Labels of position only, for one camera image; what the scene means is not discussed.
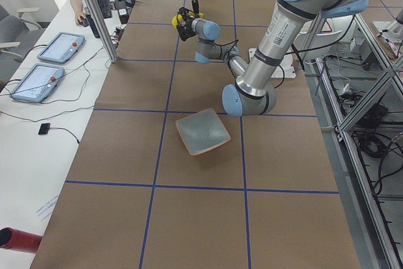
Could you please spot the red cylinder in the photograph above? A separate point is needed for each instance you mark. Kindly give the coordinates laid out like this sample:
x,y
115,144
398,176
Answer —
x,y
17,240

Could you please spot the lower blue teach pendant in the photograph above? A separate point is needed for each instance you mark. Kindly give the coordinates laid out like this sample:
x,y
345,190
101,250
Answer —
x,y
38,83

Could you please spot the black keyboard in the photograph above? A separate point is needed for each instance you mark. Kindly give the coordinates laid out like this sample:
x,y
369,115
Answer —
x,y
105,8

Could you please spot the aluminium frame post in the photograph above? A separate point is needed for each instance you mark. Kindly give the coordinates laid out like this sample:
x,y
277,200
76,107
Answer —
x,y
102,29

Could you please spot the upper blue teach pendant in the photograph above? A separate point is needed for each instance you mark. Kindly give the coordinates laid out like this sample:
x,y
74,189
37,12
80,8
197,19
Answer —
x,y
62,48

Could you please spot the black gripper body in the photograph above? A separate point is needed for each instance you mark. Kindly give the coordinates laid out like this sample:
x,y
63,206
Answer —
x,y
185,26

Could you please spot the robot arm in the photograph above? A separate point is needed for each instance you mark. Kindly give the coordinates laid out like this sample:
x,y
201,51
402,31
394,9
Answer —
x,y
252,94

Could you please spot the grey square plate orange rim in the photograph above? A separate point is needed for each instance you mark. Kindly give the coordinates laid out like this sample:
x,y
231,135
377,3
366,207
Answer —
x,y
202,132

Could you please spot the blue teach pendant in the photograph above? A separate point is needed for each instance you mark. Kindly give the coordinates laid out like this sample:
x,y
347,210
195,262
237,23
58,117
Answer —
x,y
38,83
62,48

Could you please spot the black bottle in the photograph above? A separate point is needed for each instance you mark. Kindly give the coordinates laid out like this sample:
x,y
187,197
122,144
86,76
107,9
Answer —
x,y
92,25

